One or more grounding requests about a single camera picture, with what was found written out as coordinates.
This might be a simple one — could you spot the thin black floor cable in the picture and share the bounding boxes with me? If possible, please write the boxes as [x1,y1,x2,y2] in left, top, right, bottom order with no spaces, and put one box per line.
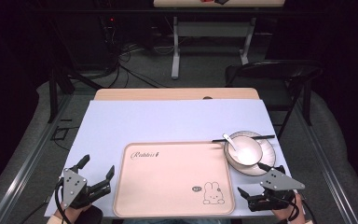
[49,118,81,151]

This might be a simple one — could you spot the pale blue table sheet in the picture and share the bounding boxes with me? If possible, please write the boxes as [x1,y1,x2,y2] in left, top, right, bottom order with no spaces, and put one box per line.
[44,98,294,218]

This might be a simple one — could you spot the pink tray with rabbit print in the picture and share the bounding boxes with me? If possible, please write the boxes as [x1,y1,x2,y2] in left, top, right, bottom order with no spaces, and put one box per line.
[112,141,237,218]

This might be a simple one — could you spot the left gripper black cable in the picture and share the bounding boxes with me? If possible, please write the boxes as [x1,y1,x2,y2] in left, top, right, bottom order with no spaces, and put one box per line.
[53,180,73,224]

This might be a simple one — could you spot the wooden desk with white legs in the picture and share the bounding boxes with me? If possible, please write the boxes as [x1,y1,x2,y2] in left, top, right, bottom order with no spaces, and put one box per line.
[152,0,286,80]

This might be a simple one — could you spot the black metal stand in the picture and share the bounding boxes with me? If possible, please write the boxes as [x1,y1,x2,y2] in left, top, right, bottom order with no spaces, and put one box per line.
[47,18,104,124]

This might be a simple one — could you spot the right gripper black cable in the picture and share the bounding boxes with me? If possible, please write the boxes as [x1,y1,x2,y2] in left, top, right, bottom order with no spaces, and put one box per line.
[287,190,319,224]

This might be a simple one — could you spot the wooden table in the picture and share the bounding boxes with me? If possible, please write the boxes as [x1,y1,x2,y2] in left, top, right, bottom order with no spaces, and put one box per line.
[92,87,261,102]

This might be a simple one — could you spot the black chopsticks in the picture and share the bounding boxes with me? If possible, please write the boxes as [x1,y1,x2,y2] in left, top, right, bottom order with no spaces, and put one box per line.
[211,133,276,144]

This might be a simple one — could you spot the white plate with grey rim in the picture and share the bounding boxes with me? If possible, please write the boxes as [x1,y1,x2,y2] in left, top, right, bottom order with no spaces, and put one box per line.
[223,130,277,177]

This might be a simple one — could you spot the person's left hand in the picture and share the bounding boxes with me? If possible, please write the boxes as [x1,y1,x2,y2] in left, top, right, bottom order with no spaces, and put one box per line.
[55,202,92,224]

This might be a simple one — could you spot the white ceramic bowl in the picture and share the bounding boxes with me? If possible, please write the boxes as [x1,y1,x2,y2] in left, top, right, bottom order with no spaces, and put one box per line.
[226,134,264,167]

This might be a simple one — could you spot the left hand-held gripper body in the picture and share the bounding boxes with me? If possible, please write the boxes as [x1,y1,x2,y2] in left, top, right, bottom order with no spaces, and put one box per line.
[61,168,95,210]

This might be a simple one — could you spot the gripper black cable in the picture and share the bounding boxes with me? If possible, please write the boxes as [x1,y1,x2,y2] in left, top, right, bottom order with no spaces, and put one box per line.
[287,190,319,224]
[53,180,73,224]

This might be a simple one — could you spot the white ceramic spoon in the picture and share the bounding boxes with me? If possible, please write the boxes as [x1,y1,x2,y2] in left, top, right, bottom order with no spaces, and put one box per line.
[222,133,241,154]

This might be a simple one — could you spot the bundle of floor cables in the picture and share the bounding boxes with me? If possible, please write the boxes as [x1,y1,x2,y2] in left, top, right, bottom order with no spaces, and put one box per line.
[103,27,171,90]

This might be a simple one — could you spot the aluminium floor rail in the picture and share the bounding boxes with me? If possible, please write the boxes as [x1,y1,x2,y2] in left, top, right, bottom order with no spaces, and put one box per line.
[0,93,73,224]
[294,98,358,224]

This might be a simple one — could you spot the black folding chair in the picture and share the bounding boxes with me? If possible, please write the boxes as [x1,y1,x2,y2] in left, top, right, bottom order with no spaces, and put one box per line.
[225,59,324,140]

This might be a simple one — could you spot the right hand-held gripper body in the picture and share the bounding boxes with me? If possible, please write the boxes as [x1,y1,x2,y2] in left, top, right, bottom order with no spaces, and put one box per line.
[247,165,306,213]

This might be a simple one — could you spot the dark equipment with red light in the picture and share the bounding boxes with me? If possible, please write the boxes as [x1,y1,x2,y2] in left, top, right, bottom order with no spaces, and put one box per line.
[96,12,122,63]

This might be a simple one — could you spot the person's right hand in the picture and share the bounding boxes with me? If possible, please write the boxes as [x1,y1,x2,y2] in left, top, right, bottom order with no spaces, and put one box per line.
[271,192,304,223]

